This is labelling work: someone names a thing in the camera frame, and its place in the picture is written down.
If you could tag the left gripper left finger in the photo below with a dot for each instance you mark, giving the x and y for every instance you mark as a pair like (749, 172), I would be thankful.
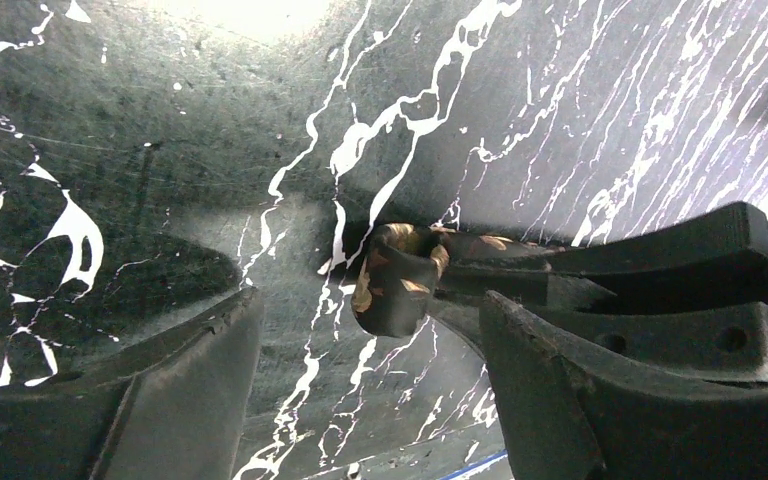
(169, 407)

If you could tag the dark floral tie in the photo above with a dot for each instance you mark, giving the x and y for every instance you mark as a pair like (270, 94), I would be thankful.
(406, 267)

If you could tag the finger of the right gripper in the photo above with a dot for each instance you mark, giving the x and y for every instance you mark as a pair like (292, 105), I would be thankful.
(716, 259)
(682, 344)

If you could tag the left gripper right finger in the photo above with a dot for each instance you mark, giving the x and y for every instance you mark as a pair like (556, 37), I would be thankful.
(570, 409)

